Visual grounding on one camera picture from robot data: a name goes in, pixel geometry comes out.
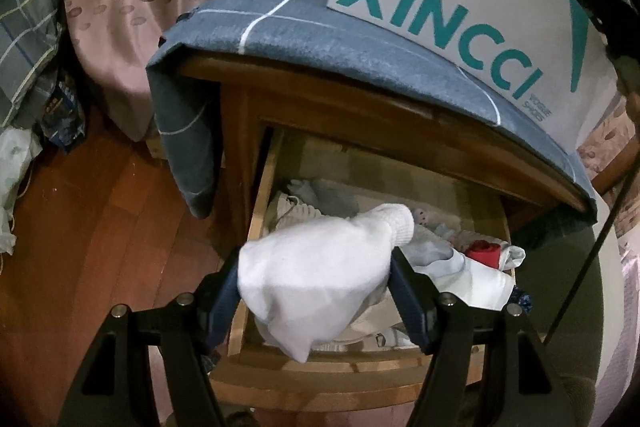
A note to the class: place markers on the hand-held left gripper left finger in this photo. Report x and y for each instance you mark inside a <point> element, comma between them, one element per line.
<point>225,292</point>

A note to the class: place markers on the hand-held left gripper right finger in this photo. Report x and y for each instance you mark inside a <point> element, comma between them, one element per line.
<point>407,302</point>

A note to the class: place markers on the white sock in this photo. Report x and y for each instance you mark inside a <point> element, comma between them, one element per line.
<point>310,277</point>

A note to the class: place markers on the navy dotted underwear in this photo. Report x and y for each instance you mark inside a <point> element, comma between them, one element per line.
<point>520,302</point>

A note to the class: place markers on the wooden drawer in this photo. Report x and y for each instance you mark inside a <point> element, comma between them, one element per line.
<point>320,387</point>

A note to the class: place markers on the white printed underwear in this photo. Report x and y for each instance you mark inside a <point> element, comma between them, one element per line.
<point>380,337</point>

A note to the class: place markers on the pale blue underwear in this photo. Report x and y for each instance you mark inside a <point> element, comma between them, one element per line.
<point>435,252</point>

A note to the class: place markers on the plain grey underwear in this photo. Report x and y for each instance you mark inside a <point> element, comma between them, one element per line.
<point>320,197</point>

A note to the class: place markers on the white folded cloth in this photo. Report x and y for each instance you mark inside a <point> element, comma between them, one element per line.
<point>475,289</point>

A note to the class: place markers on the red rolled cloth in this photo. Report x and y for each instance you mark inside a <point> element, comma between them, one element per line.
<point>484,254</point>

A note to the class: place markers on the small white rolled cloth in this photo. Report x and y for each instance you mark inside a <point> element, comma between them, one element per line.
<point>512,257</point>

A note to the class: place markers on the pink patterned bedding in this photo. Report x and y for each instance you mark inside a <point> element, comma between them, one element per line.
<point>607,132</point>

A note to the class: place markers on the thin black rod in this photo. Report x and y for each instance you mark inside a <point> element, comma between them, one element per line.
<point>590,262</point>

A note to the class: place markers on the olive green cushion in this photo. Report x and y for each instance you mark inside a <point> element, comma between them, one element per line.
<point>590,347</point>

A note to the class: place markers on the wooden nightstand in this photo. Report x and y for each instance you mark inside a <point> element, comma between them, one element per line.
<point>350,107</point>

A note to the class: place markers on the blue printed packet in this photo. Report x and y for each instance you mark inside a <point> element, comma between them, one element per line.
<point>62,112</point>

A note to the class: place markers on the white crumpled clothes pile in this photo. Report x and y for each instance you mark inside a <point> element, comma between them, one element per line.
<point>15,167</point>

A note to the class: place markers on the blue plaid cloth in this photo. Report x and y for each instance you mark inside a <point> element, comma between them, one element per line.
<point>300,32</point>

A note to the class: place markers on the pink leaf-print bed sheet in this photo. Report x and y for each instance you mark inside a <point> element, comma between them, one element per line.
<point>150,7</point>

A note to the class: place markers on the grey plaid quilt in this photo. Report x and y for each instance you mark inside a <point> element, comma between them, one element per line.
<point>30,32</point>

